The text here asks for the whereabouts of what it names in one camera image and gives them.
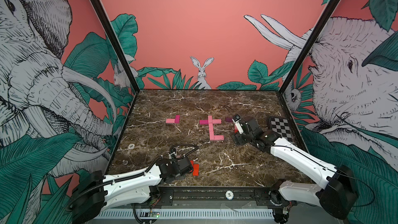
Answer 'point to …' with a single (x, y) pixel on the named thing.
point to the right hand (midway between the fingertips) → (239, 129)
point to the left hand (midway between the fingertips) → (181, 170)
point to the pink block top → (216, 121)
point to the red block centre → (192, 162)
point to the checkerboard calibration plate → (281, 126)
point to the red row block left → (196, 169)
